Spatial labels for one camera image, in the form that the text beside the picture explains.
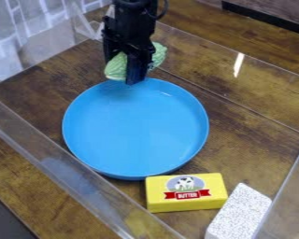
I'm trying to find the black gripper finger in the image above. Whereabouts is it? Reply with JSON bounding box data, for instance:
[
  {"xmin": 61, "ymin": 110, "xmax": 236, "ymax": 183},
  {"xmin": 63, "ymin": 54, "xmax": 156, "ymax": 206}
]
[
  {"xmin": 103, "ymin": 35, "xmax": 121, "ymax": 62},
  {"xmin": 125, "ymin": 45, "xmax": 156, "ymax": 85}
]

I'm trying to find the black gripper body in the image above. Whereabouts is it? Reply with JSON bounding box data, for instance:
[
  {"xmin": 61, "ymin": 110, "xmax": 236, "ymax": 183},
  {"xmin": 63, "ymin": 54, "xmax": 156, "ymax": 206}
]
[{"xmin": 103, "ymin": 0, "xmax": 159, "ymax": 51}]

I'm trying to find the green bitter gourd toy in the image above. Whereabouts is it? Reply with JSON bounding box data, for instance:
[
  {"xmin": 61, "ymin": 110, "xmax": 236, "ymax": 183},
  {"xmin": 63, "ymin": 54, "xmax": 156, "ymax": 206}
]
[{"xmin": 103, "ymin": 42, "xmax": 168, "ymax": 81}]

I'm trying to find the blue round tray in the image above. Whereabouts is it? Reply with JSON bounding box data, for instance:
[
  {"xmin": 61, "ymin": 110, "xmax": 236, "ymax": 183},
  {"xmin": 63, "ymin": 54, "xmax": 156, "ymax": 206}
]
[{"xmin": 63, "ymin": 78, "xmax": 210, "ymax": 180}]

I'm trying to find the white sheer curtain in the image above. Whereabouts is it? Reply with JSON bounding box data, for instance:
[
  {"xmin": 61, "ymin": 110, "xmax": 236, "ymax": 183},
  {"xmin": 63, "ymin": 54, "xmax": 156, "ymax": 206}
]
[{"xmin": 0, "ymin": 0, "xmax": 111, "ymax": 81}]

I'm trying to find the yellow butter block toy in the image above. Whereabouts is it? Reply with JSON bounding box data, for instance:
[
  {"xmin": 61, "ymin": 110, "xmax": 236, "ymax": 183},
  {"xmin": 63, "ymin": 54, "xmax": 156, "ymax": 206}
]
[{"xmin": 144, "ymin": 173, "xmax": 228, "ymax": 213}]

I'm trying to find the white speckled sponge block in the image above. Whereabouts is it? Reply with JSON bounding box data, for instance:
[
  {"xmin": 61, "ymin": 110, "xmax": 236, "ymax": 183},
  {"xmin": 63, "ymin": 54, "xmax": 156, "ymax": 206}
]
[{"xmin": 204, "ymin": 183, "xmax": 271, "ymax": 239}]

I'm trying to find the clear acrylic enclosure wall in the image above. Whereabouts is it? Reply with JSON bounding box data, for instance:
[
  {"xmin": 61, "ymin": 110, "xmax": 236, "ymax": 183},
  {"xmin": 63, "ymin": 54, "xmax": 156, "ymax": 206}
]
[{"xmin": 0, "ymin": 12, "xmax": 299, "ymax": 239}]

